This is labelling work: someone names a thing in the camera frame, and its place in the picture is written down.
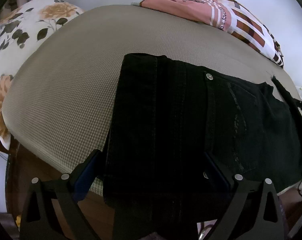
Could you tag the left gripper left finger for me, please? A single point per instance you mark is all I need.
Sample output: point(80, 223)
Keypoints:
point(39, 219)

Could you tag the pink plaid pillow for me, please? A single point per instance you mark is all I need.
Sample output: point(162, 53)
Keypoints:
point(227, 15)

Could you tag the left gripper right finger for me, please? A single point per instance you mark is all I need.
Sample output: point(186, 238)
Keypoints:
point(253, 213)

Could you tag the floral white pillow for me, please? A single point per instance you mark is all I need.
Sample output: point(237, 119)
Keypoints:
point(21, 34)

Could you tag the black pants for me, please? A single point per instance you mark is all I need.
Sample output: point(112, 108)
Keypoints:
point(180, 133)

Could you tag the beige mattress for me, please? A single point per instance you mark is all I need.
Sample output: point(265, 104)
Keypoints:
point(61, 100)

